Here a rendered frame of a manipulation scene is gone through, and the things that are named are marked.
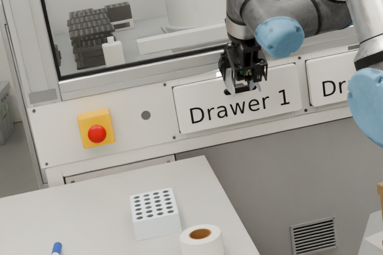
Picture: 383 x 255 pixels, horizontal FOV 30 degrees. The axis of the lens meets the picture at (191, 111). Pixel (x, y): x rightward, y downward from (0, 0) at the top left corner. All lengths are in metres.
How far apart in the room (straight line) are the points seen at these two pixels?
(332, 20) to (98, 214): 0.59
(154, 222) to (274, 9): 0.44
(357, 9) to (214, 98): 0.70
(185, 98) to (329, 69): 0.34
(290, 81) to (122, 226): 0.54
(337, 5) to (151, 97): 0.51
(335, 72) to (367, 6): 0.72
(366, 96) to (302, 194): 0.85
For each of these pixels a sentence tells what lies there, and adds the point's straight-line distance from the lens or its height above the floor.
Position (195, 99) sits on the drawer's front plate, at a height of 0.89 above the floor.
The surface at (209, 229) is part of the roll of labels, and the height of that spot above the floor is 0.80.
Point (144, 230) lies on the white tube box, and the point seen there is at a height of 0.78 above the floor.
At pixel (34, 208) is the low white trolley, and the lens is 1.56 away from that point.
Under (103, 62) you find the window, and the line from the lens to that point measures 1.61.
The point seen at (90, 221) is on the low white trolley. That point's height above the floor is 0.76.
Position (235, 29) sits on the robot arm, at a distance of 1.38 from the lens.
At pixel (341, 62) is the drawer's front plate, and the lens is 1.69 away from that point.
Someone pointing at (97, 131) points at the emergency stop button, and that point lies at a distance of 1.55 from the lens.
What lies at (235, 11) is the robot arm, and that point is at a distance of 1.35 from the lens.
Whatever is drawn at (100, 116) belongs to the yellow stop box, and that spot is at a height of 0.91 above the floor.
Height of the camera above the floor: 1.35
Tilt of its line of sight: 17 degrees down
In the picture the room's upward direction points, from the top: 10 degrees counter-clockwise
